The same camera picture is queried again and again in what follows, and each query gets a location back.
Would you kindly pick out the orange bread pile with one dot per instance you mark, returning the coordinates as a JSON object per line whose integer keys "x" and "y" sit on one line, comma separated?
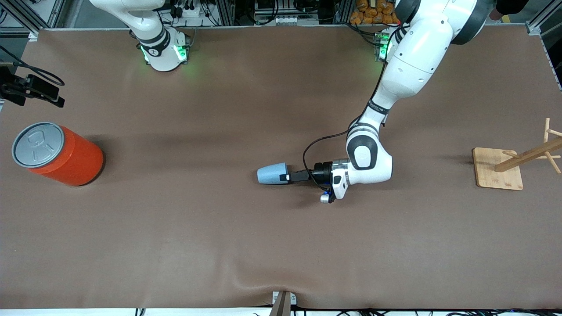
{"x": 373, "y": 15}

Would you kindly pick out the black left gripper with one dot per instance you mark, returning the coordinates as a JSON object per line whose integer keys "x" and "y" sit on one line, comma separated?
{"x": 322, "y": 172}

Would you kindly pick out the orange can with silver lid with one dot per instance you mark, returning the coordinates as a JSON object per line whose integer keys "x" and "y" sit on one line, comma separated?
{"x": 74, "y": 162}

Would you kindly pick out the white power strip with plugs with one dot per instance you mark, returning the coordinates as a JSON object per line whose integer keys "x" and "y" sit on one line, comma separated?
{"x": 193, "y": 12}

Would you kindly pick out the light blue plastic cup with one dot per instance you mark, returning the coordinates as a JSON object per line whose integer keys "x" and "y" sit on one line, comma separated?
{"x": 270, "y": 174}

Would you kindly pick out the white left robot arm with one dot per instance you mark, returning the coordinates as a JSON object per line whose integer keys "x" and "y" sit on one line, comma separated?
{"x": 417, "y": 66}

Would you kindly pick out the metal camera pole bracket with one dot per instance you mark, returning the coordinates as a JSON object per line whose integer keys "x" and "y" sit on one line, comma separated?
{"x": 283, "y": 305}

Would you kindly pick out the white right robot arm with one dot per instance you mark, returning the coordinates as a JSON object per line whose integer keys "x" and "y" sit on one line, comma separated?
{"x": 162, "y": 52}

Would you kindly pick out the brown table cover sheet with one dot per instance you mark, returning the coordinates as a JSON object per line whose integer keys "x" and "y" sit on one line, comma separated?
{"x": 219, "y": 219}

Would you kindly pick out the wooden cup rack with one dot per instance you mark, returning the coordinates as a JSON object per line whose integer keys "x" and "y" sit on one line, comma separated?
{"x": 496, "y": 173}

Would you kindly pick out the aluminium frame profile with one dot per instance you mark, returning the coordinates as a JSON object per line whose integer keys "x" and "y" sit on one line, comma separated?
{"x": 544, "y": 19}
{"x": 225, "y": 12}
{"x": 26, "y": 17}
{"x": 344, "y": 11}

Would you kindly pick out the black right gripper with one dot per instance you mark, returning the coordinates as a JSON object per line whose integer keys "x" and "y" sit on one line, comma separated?
{"x": 13, "y": 89}

